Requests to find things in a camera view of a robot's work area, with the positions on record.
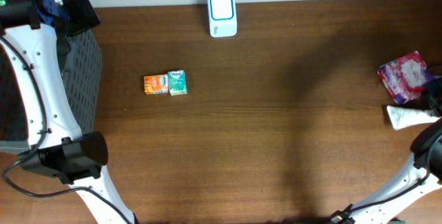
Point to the teal tissue pocket pack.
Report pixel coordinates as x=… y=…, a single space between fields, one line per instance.
x=177 y=83

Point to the orange tissue pocket pack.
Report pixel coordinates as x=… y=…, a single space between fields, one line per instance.
x=156 y=84

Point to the white tube with cork cap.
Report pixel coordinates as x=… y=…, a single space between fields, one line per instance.
x=402 y=118

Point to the red purple pads pack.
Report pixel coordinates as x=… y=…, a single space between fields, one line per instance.
x=405 y=78

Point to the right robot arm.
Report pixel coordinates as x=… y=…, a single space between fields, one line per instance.
x=421 y=173

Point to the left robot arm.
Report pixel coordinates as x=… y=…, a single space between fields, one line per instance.
x=57 y=147

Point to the dark grey plastic basket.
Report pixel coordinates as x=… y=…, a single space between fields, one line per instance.
x=80 y=64

